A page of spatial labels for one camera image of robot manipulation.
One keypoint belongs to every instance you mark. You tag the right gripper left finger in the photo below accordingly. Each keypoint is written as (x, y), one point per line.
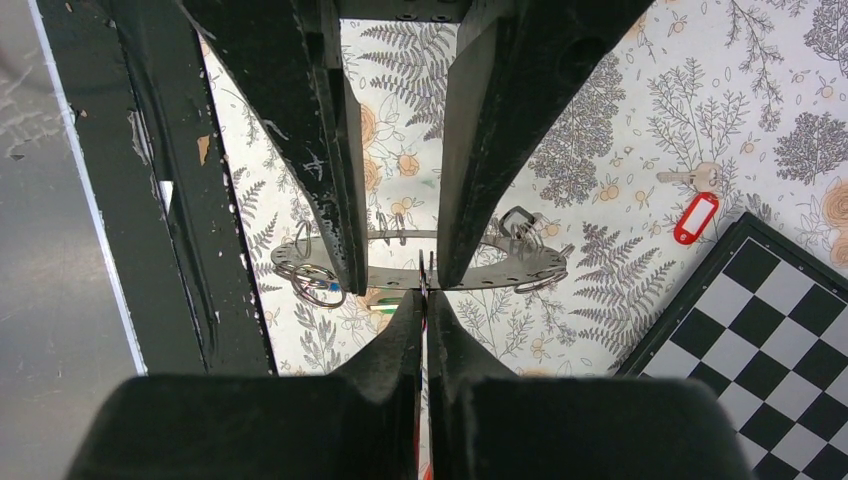
(358, 422)

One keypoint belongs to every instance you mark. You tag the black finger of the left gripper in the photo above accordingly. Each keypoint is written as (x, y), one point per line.
(518, 66)
(285, 59)

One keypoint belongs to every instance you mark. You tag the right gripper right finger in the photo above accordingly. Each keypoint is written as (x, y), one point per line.
(487, 422)

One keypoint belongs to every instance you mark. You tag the green key tag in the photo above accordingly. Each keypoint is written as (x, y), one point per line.
(385, 305)

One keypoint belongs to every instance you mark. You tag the floral patterned table mat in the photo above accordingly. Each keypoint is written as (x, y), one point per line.
(756, 87)

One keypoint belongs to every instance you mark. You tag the key with red tag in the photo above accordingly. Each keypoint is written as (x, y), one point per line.
(705, 179)

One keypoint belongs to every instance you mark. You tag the black white checkerboard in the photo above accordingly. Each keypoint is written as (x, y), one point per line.
(763, 324)

